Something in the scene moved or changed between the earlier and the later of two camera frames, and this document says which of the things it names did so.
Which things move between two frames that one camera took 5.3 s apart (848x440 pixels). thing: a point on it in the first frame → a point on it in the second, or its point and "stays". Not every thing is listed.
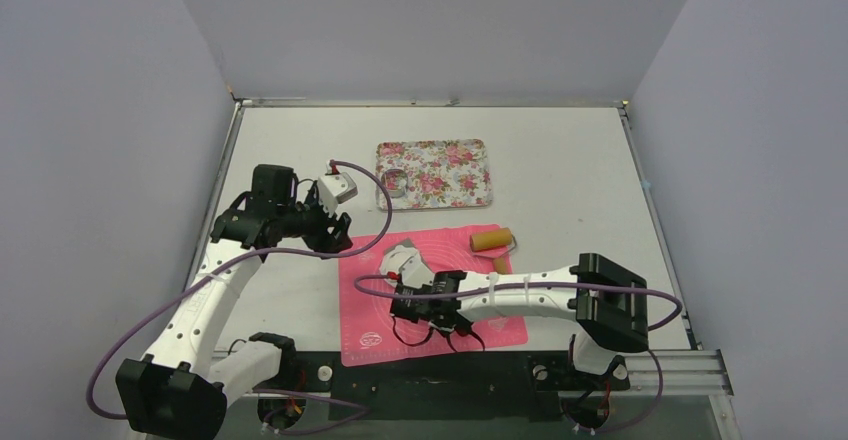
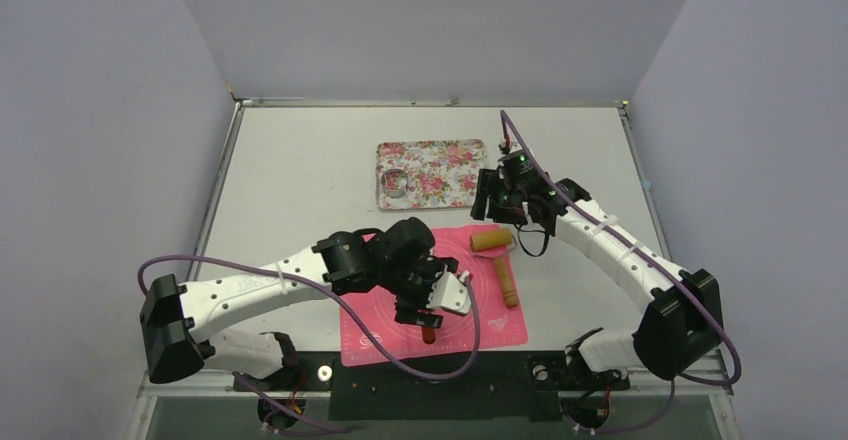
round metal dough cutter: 395,182 stays
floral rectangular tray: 434,174 stays
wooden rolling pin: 494,244 stays
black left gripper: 324,241 → 416,309
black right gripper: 411,297 → 490,194
